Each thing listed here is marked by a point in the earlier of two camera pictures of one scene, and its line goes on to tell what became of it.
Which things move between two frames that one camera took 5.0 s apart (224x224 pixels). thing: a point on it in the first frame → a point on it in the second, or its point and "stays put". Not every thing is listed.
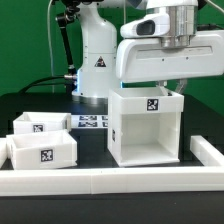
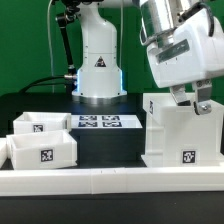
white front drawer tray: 42,150 stays put
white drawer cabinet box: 144,126 → 175,136
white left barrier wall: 3,151 stays put
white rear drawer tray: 41,121 stays put
